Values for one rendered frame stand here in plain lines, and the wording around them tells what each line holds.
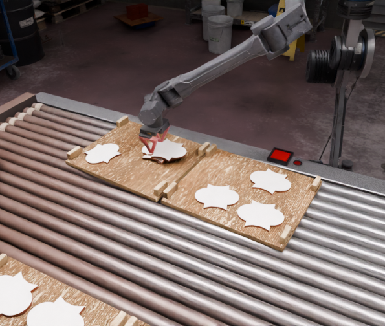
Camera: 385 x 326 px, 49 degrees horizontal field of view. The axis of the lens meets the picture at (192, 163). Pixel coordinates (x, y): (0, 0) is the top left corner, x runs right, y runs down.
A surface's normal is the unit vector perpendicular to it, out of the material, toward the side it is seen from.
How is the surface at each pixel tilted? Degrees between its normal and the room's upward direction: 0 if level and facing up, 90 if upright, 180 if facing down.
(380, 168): 0
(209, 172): 0
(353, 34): 90
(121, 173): 0
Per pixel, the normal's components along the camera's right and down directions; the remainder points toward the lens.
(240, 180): -0.02, -0.82
